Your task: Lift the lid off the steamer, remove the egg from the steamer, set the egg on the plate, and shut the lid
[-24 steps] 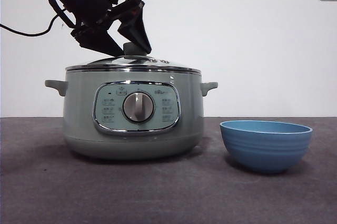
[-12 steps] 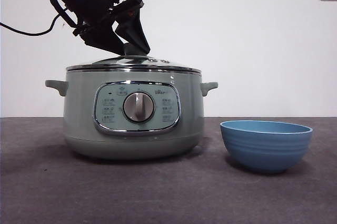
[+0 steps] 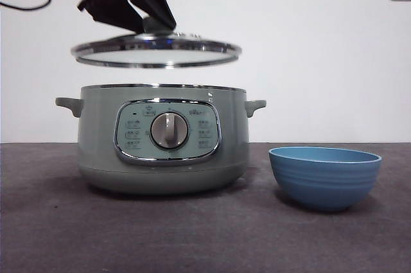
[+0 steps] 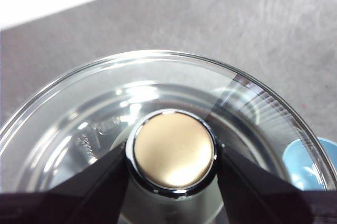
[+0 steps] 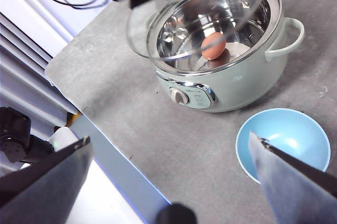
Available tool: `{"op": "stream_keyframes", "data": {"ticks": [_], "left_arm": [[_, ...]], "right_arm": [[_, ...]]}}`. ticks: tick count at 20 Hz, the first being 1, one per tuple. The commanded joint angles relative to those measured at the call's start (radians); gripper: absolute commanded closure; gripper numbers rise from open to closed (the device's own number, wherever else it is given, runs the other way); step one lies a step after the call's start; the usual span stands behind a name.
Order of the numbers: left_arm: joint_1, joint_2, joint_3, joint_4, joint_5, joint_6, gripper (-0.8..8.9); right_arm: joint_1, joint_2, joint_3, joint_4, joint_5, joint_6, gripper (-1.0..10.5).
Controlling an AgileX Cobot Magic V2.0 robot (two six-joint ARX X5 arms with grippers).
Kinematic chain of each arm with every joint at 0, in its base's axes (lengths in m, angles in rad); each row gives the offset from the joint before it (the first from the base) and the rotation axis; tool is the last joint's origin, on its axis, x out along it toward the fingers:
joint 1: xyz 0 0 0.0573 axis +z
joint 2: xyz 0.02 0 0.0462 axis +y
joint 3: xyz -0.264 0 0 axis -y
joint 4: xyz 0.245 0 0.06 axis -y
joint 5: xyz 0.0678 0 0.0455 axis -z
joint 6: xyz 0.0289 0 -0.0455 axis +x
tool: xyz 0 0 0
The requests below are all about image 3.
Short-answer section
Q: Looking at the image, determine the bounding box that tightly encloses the glass lid with green knob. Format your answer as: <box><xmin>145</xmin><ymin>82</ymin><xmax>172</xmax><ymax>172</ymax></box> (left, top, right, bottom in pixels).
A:
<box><xmin>70</xmin><ymin>17</ymin><xmax>242</xmax><ymax>70</ymax></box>

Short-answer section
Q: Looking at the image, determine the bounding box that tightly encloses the green electric steamer pot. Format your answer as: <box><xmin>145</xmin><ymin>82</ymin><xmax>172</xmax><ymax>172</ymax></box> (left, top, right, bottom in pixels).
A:
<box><xmin>54</xmin><ymin>83</ymin><xmax>267</xmax><ymax>195</ymax></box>

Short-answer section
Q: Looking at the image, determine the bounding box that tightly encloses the blue ribbed bowl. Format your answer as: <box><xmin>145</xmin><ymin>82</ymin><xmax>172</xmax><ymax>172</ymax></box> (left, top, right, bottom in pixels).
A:
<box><xmin>268</xmin><ymin>146</ymin><xmax>383</xmax><ymax>212</ymax></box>

